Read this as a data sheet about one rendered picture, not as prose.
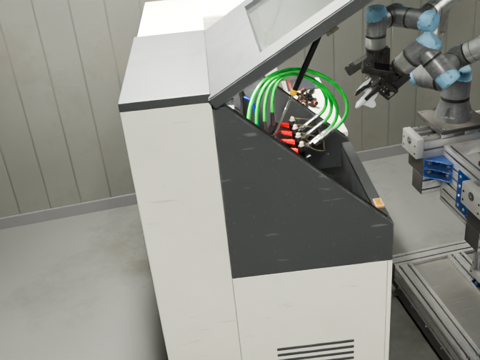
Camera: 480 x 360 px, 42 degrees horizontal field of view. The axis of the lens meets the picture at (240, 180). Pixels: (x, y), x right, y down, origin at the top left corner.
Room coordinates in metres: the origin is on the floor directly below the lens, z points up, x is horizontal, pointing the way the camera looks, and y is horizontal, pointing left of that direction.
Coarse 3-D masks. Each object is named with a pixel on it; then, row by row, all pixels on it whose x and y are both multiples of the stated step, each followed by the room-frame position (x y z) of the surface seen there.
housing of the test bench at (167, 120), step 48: (192, 0) 3.11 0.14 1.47; (144, 48) 2.31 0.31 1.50; (192, 48) 2.25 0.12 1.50; (144, 96) 1.81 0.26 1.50; (192, 96) 1.78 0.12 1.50; (144, 144) 1.78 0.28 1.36; (192, 144) 1.78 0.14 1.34; (144, 192) 1.78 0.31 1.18; (192, 192) 1.78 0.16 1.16; (192, 240) 1.78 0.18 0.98; (192, 288) 1.78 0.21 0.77; (192, 336) 1.78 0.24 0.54
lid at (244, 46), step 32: (256, 0) 2.42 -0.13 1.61; (288, 0) 2.21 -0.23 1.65; (320, 0) 1.99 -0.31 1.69; (352, 0) 1.78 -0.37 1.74; (224, 32) 2.28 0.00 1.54; (256, 32) 2.11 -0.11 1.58; (288, 32) 1.91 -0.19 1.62; (320, 32) 1.77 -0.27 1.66; (224, 64) 1.96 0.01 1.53; (256, 64) 1.78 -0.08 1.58; (224, 96) 1.76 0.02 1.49
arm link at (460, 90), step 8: (464, 72) 2.36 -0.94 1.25; (456, 80) 2.36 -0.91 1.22; (464, 80) 2.36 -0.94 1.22; (440, 88) 2.41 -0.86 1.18; (448, 88) 2.38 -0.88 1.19; (456, 88) 2.36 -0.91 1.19; (464, 88) 2.36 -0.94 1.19; (448, 96) 2.38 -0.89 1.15; (456, 96) 2.36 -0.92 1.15; (464, 96) 2.36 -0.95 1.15
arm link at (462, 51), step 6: (468, 42) 2.06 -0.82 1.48; (474, 42) 2.03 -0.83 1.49; (456, 48) 2.08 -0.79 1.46; (462, 48) 2.06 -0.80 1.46; (468, 48) 2.04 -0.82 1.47; (474, 48) 2.02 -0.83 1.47; (456, 54) 2.05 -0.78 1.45; (462, 54) 2.05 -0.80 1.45; (468, 54) 2.03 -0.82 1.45; (474, 54) 2.02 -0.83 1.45; (462, 60) 2.05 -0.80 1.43; (468, 60) 2.04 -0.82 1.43; (474, 60) 2.03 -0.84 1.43; (462, 66) 2.06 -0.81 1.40
